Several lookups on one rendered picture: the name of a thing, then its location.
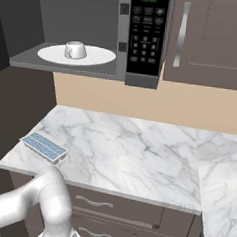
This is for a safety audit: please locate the white round microwave plate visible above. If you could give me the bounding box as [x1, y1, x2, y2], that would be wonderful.
[36, 42, 117, 69]

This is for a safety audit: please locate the blue ice cube tray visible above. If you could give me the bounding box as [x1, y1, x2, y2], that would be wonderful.
[18, 131, 71, 165]

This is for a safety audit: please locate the white mug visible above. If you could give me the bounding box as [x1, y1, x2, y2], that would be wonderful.
[63, 40, 89, 61]

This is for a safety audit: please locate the dark microwave door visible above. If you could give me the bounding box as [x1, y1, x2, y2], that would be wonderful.
[0, 8, 14, 77]

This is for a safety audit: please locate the silver cupboard door handle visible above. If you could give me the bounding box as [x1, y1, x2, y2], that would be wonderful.
[172, 0, 193, 69]

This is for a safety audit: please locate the brown wall cupboard door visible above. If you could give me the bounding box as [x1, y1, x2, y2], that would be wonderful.
[161, 0, 237, 92]

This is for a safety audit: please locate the silver drawer handle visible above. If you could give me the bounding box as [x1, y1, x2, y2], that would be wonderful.
[74, 195, 115, 209]
[77, 226, 113, 237]

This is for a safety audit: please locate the grey microwave oven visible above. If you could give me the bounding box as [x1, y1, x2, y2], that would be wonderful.
[0, 0, 176, 92]

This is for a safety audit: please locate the brown drawer front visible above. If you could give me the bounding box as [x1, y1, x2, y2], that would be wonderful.
[69, 213, 187, 237]
[64, 184, 167, 231]

